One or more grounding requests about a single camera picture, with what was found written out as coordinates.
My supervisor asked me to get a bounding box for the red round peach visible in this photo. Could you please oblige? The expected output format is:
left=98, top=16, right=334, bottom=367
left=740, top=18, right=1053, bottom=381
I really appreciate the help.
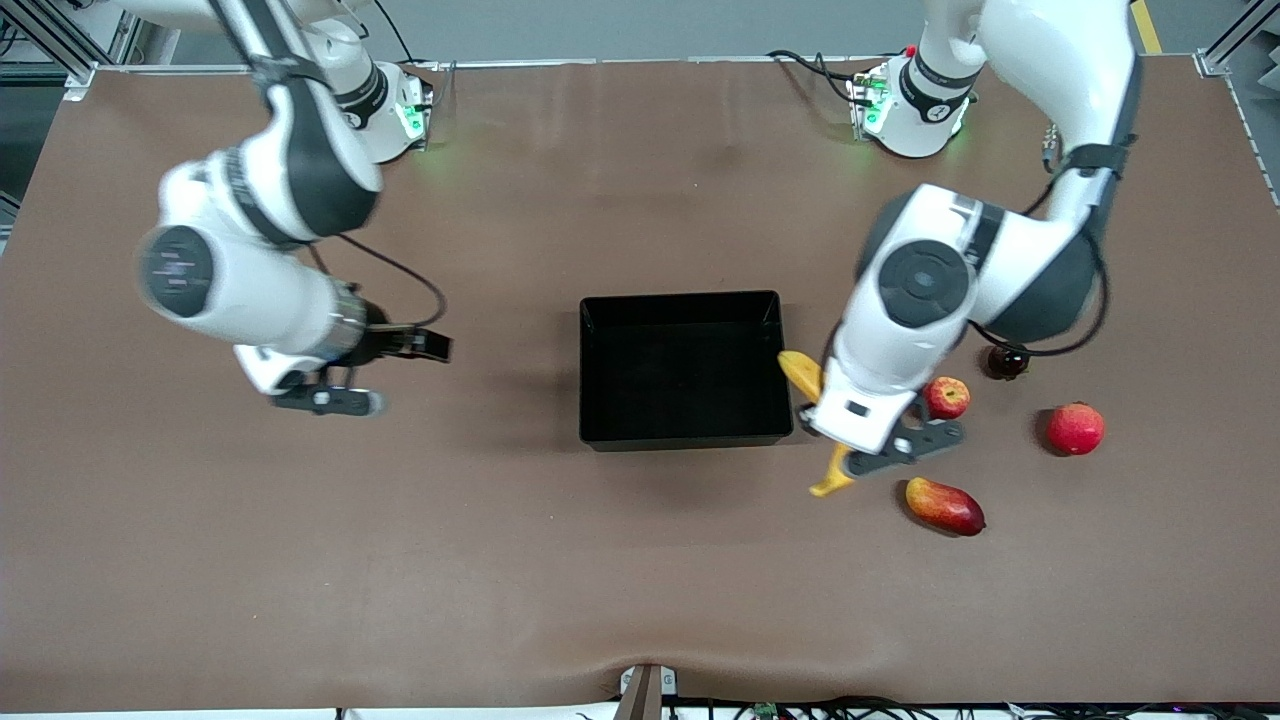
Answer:
left=1046, top=402, right=1106, bottom=457

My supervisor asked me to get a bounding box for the aluminium frame with braces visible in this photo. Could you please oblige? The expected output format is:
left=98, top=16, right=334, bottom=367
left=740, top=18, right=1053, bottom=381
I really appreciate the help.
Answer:
left=0, top=0, right=151, bottom=101

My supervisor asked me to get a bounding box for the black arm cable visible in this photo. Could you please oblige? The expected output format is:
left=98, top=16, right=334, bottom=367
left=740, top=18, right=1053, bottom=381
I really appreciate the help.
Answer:
left=965, top=125, right=1113, bottom=360
left=308, top=233, right=447, bottom=333

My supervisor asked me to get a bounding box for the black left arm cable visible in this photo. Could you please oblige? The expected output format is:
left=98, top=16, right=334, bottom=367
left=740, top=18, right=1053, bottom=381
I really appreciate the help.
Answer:
left=965, top=125, right=1113, bottom=360

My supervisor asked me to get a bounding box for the metal table edge clamp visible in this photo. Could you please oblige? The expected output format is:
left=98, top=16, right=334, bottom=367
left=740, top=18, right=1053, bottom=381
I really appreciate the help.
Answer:
left=615, top=663, right=678, bottom=720

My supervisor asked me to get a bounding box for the yellow banana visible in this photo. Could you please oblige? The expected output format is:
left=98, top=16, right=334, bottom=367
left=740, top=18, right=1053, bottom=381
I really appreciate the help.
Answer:
left=778, top=350, right=853, bottom=498

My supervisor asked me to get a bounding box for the brown table mat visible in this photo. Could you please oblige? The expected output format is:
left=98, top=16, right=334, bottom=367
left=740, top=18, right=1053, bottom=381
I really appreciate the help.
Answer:
left=0, top=55, right=1280, bottom=713

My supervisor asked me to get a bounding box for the black left base cable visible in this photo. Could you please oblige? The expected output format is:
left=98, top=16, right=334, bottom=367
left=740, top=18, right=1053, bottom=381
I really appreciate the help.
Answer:
left=768, top=48, right=906, bottom=103

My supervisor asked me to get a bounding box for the small red apple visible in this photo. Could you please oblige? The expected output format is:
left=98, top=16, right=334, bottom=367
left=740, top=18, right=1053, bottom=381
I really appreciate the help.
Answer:
left=922, top=376, right=971, bottom=421

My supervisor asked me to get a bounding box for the black right base cable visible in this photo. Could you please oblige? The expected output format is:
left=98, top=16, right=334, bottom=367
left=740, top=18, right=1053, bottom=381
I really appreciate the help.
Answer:
left=375, top=0, right=456, bottom=101

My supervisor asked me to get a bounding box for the aluminium corner frame post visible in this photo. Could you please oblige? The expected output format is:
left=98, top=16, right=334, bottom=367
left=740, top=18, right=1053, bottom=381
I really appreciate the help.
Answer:
left=1200, top=0, right=1280, bottom=77

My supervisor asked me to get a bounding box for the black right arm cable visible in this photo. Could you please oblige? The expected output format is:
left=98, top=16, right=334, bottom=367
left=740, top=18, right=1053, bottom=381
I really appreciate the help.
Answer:
left=308, top=233, right=447, bottom=333

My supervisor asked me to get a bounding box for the black plastic box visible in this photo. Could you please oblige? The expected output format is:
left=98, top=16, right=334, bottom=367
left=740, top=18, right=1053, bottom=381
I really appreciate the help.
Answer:
left=579, top=290, right=795, bottom=452

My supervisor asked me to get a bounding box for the red yellow mango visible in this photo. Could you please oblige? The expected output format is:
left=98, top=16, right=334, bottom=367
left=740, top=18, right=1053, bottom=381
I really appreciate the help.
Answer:
left=905, top=477, right=986, bottom=537

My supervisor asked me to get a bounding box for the black base cable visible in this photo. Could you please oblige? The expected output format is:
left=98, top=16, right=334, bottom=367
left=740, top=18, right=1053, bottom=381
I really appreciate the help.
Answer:
left=375, top=0, right=456, bottom=101
left=768, top=48, right=906, bottom=103

